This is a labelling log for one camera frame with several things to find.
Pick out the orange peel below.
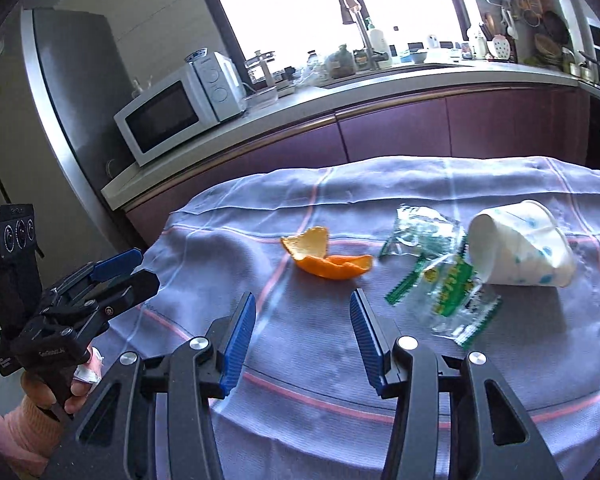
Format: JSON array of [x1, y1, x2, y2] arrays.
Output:
[[280, 226, 373, 281]]

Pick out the clear green plastic wrapper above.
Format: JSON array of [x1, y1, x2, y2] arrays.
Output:
[[379, 205, 466, 259]]

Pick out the white paper cup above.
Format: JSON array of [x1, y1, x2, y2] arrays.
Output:
[[467, 200, 577, 287]]

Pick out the pink left sleeve forearm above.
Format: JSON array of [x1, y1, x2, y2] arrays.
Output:
[[0, 396, 64, 479]]

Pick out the purple kitchen cabinets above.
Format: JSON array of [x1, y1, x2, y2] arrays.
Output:
[[126, 84, 590, 244]]

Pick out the kitchen faucet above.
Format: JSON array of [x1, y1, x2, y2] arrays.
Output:
[[338, 0, 379, 70]]

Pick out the left hand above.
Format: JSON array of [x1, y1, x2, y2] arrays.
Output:
[[20, 346, 102, 415]]

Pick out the grey checked tablecloth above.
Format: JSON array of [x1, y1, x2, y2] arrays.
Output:
[[96, 157, 600, 479]]

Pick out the grey refrigerator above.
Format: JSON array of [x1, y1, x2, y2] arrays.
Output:
[[0, 8, 145, 283]]

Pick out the white microwave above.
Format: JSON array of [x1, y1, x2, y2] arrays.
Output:
[[114, 49, 247, 166]]

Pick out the black hanging pan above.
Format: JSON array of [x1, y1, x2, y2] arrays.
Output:
[[542, 10, 570, 46]]

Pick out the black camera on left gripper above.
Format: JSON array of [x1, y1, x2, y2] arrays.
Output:
[[0, 204, 42, 337]]

